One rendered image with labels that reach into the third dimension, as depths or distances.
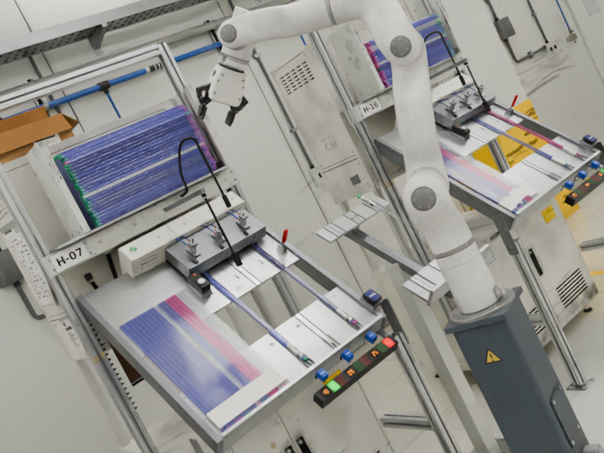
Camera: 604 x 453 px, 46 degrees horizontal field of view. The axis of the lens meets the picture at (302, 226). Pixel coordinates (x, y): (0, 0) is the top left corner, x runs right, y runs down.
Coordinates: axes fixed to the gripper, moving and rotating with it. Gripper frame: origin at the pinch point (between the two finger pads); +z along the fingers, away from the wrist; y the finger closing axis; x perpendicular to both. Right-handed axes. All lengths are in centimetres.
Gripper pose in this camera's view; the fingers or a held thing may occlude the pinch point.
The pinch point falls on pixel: (215, 119)
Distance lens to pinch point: 209.0
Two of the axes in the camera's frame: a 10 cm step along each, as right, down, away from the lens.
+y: 7.9, 1.1, 6.1
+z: -3.4, 9.0, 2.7
